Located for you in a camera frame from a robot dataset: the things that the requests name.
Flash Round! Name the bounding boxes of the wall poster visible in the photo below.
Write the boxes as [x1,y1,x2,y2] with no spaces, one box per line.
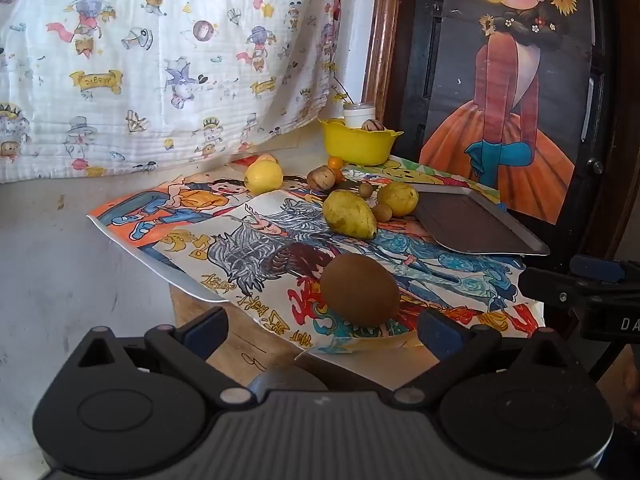
[419,0,601,226]

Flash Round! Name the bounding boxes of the yellow-green mango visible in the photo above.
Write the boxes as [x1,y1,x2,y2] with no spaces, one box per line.
[322,189,378,240]

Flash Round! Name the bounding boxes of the colourful cartoon poster mat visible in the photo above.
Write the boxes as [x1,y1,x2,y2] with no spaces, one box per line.
[140,192,543,361]

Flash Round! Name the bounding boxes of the yellow flower sprig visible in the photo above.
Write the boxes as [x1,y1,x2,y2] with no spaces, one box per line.
[330,75,356,108]

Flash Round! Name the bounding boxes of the metal tray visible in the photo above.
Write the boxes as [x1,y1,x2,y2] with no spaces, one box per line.
[411,184,551,256]

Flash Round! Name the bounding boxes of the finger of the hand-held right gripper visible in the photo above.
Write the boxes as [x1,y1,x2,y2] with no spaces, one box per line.
[520,266,596,308]
[572,257,640,281]

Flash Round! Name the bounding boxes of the white printed blanket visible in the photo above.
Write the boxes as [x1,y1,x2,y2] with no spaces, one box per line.
[0,0,346,184]

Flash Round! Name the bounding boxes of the yellow scalloped bowl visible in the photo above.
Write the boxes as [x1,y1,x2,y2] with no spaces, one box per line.
[318,117,404,166]

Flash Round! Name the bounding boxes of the brown wooden door frame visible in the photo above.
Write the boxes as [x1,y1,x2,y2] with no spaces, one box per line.
[362,0,405,123]

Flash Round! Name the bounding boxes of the yellow pear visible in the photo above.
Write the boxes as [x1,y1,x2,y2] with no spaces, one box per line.
[376,181,420,218]

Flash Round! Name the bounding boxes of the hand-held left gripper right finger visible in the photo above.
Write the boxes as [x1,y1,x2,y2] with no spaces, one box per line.
[392,309,586,406]

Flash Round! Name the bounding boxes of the brown kiwi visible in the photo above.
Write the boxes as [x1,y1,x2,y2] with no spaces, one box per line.
[320,253,402,327]

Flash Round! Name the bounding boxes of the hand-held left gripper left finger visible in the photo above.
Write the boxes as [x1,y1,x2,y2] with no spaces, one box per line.
[65,306,253,408]

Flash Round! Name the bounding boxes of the white jar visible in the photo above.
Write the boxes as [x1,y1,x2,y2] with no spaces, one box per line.
[343,102,376,130]

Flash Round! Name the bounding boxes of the yellow lemon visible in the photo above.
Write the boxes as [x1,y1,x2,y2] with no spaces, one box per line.
[244,160,285,197]

